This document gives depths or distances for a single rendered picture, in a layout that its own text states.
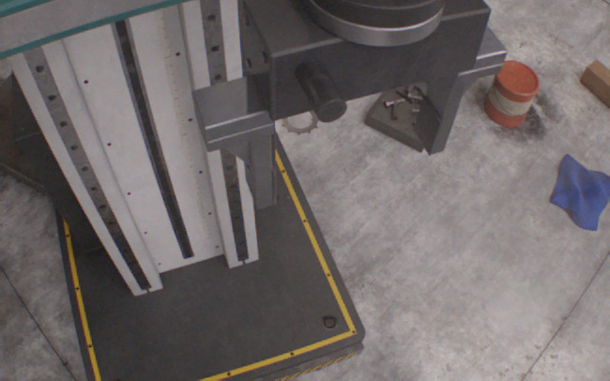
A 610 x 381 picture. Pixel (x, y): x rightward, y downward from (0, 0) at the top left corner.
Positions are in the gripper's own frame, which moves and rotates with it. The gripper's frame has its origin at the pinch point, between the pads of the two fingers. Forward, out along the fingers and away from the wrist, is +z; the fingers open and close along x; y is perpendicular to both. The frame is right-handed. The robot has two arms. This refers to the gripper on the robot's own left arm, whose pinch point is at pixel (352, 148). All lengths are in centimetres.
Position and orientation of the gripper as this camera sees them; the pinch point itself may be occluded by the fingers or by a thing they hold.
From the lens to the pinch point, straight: 40.0
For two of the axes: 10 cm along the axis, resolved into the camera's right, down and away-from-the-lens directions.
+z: -0.1, 5.7, 8.2
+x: 9.4, -2.8, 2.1
